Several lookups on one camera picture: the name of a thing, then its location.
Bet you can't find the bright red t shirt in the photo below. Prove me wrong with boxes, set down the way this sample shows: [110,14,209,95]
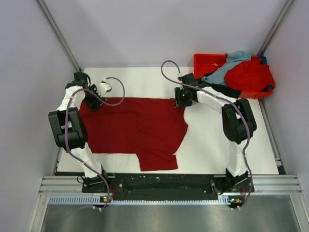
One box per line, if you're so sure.
[225,58,275,92]

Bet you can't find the red plastic bin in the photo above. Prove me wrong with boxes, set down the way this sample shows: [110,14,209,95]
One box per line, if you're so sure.
[194,53,273,100]

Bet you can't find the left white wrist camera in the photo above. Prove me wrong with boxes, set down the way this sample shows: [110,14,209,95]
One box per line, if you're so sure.
[98,78,112,96]

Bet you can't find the left aluminium corner post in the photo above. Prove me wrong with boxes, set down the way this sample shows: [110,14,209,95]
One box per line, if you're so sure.
[35,0,81,72]

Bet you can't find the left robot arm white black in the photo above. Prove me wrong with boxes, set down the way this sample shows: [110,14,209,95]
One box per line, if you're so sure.
[48,71,111,193]

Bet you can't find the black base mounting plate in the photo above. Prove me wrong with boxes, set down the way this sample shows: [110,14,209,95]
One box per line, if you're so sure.
[77,173,254,201]

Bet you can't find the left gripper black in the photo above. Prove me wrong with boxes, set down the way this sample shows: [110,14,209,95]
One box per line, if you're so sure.
[83,84,107,112]

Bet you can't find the light blue t shirt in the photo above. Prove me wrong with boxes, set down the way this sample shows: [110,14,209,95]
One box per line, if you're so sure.
[202,51,252,86]

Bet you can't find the right aluminium corner post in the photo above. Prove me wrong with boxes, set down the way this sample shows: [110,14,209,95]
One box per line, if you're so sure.
[256,0,296,56]

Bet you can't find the grey slotted cable duct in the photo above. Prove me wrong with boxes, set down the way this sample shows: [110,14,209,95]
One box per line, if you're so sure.
[49,195,242,205]

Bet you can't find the dark red t shirt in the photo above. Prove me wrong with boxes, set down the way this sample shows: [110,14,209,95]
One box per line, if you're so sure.
[80,98,188,171]

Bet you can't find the black t shirt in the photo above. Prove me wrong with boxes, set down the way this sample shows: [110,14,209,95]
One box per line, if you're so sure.
[195,78,242,99]

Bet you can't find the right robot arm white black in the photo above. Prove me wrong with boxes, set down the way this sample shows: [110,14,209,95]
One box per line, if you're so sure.
[174,73,257,194]

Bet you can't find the right aluminium side rail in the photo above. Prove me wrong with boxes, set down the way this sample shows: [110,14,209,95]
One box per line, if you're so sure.
[258,100,288,175]

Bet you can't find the aluminium corner post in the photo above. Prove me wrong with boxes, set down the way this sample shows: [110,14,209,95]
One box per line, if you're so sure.
[35,0,81,72]
[256,0,296,56]

